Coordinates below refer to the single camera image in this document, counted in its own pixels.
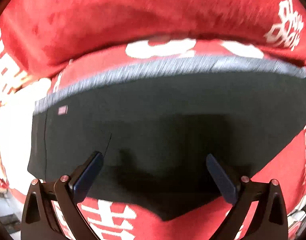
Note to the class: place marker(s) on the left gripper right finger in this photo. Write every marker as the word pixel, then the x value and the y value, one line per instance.
pixel 269 220

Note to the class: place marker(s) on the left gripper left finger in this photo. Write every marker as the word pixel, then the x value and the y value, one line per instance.
pixel 39 220

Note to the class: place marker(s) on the black pants grey patterned stripe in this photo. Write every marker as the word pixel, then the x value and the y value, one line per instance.
pixel 157 122

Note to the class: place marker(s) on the white pillow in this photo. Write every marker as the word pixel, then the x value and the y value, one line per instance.
pixel 16 118

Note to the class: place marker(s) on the red folded quilt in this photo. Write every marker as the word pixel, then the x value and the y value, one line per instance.
pixel 44 34

